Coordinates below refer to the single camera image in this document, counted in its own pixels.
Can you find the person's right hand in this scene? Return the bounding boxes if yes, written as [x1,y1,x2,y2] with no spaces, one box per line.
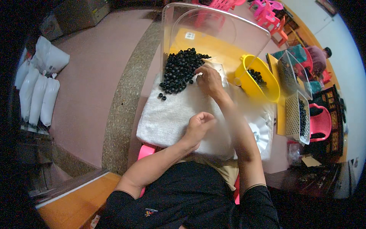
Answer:
[195,64,230,99]

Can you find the cardboard scrap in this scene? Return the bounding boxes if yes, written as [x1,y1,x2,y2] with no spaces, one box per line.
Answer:
[301,155,323,168]

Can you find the person's left hand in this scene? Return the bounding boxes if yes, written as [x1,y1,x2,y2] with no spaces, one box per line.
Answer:
[183,112,218,151]

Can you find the clear bag of metal parts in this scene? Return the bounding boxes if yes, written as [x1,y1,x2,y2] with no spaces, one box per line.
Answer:
[246,111,275,161]

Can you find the stack of pink stools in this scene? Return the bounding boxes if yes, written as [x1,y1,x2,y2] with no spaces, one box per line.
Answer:
[248,0,289,48]

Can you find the yellow wooden table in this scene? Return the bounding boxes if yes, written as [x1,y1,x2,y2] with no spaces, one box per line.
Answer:
[169,27,287,137]

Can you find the large white sack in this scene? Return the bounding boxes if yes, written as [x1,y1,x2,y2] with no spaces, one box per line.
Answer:
[30,35,71,75]

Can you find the white perforated basket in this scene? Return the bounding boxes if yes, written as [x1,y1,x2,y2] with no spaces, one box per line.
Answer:
[285,90,311,145]

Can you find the pink plastic stool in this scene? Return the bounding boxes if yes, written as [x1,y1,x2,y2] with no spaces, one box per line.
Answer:
[208,0,246,12]

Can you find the yellow plastic basin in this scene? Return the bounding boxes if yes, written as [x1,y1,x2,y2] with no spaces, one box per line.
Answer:
[234,54,281,103]

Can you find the person's body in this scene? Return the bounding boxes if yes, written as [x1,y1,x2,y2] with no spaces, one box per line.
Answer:
[96,155,282,229]

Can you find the cardboard box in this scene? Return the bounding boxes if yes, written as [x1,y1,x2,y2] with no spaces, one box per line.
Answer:
[40,0,111,41]

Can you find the teal cloth bag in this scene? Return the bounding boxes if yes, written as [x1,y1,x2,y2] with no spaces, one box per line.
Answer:
[271,44,307,64]

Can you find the dark carved wooden furniture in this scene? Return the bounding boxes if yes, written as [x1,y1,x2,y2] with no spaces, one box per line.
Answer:
[311,85,348,157]

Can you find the orange wooden bench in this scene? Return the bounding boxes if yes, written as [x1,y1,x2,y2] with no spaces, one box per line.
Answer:
[35,171,122,229]

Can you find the clear plastic container with rings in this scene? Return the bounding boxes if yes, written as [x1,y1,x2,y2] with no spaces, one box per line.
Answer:
[277,50,313,100]

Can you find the clear plastic bin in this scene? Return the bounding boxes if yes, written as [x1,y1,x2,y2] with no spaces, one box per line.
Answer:
[160,2,271,87]

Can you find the white towel cloth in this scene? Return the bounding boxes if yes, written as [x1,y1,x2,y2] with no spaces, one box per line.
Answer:
[136,61,275,161]

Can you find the pile of black rings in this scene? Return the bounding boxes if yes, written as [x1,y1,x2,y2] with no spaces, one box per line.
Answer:
[159,48,212,95]

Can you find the person's legs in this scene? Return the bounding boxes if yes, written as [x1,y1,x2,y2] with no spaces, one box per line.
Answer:
[177,154,239,192]

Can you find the black rings in yellow basin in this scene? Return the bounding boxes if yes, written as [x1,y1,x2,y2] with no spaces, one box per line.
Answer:
[247,69,268,90]

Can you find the pink plastic chair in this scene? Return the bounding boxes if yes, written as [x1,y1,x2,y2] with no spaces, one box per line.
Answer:
[308,103,332,143]

